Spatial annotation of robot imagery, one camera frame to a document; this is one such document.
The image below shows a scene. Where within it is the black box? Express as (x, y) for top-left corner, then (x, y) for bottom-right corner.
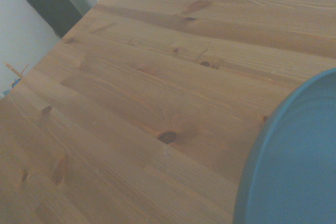
(8, 0), (85, 39)

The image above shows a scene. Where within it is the teal round plate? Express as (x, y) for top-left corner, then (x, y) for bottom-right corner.
(233, 67), (336, 224)

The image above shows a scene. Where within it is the orange stick frame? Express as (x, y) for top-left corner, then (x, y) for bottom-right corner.
(3, 60), (29, 89)

